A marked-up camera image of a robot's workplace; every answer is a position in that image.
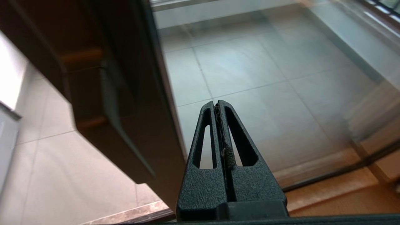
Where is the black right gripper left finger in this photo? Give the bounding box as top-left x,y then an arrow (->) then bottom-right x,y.
176,100 -> 228,222

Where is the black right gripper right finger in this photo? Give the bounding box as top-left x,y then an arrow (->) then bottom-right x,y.
218,100 -> 288,218

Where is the dark door pull handle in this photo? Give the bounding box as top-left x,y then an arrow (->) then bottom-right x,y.
59,47 -> 157,185

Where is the dark brown sliding glass door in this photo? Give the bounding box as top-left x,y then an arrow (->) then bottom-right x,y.
0,0 -> 400,216

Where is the white drum washing machine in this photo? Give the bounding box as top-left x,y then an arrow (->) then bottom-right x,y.
0,102 -> 22,194

